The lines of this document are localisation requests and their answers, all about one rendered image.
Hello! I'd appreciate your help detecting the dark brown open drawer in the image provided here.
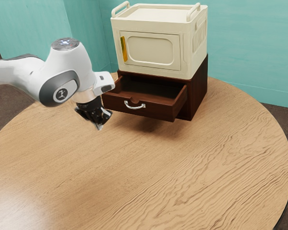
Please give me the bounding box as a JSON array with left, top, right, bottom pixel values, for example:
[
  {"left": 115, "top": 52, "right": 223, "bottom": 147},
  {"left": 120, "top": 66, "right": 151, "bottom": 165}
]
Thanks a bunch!
[{"left": 101, "top": 75, "right": 188, "bottom": 123}]

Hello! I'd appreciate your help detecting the dark brown small cabinet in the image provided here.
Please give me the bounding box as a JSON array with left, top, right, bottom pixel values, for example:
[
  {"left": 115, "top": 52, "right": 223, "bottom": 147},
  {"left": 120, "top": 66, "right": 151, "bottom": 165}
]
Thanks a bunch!
[{"left": 117, "top": 53, "right": 209, "bottom": 122}]

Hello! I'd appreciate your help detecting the cream box with lid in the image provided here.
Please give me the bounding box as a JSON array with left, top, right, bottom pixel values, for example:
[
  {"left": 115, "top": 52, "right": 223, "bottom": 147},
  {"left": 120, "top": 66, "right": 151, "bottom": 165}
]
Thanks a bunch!
[{"left": 110, "top": 0, "right": 209, "bottom": 80}]

